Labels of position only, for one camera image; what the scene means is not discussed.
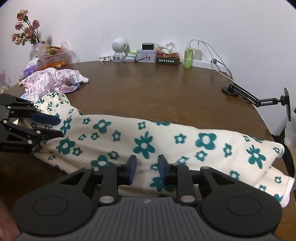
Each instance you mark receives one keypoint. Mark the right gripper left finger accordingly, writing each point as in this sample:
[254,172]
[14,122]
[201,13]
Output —
[114,176]

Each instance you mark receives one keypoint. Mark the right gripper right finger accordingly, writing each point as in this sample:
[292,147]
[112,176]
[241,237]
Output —
[178,175]

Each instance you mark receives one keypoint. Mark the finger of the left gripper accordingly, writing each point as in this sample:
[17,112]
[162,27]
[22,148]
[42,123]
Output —
[12,134]
[46,118]

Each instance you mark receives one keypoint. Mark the cream green floral garment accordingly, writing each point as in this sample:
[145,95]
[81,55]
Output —
[104,140]

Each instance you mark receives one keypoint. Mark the pink floral satin garment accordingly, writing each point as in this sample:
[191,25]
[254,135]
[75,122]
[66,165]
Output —
[51,80]

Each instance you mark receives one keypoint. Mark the blue purple trimmed garment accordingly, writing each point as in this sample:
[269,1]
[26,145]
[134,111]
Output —
[25,95]

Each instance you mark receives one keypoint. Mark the purple tissue pack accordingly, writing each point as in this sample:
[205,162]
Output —
[30,68]

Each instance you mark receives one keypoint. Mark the plastic bag of snacks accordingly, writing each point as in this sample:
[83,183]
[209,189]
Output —
[54,56]

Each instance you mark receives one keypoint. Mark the lace wrapped vase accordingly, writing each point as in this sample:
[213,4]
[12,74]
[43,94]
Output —
[38,47]

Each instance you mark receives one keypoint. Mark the dried pink rose bouquet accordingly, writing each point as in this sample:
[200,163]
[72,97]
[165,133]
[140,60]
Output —
[27,30]

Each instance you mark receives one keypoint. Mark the white power strip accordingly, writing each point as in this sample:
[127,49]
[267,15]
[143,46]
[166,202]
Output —
[108,58]

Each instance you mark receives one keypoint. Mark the white robot speaker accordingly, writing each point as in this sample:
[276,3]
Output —
[119,47]

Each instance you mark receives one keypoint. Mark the green white small boxes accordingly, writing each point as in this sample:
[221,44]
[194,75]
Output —
[130,57]

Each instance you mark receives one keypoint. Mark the green spray bottle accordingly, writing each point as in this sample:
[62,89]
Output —
[188,54]

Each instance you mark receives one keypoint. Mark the black tissue box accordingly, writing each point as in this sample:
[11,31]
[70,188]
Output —
[167,54]

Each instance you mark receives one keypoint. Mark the white metal tin box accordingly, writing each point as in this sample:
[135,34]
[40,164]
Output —
[146,56]

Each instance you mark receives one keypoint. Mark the white power charger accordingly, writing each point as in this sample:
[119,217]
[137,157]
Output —
[197,55]

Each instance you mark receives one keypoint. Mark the small black box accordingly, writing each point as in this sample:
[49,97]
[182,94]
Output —
[147,46]

